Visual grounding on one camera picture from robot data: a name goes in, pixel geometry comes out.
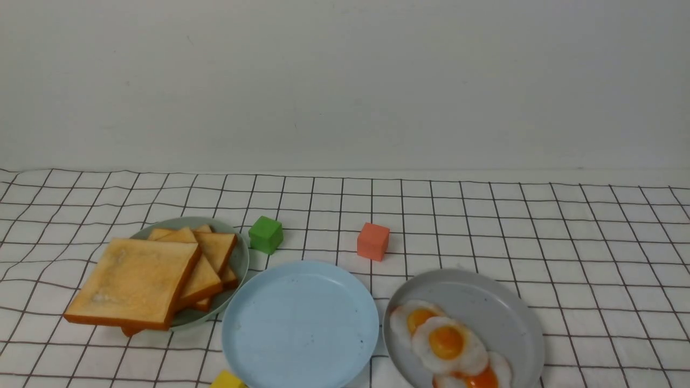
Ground fried egg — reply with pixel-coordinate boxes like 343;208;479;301
432;351;513;387
411;316;488;376
389;299;447;349

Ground toast slice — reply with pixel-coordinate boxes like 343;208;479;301
63;238;202;330
147;224;237;278
148;227;222;312
121;224;239;337

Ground orange cube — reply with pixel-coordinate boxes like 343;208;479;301
356;223;390;262

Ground green cube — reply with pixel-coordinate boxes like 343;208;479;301
249;216;284;255

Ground pale green plate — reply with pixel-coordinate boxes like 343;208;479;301
132;216;251;331

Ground light blue plate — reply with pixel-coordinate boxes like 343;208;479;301
221;260;380;387

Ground grey plate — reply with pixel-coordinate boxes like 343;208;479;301
382;268;546;387

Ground yellow cube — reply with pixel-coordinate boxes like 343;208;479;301
210;370;247;388

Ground white checkered tablecloth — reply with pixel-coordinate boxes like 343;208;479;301
2;169;688;387

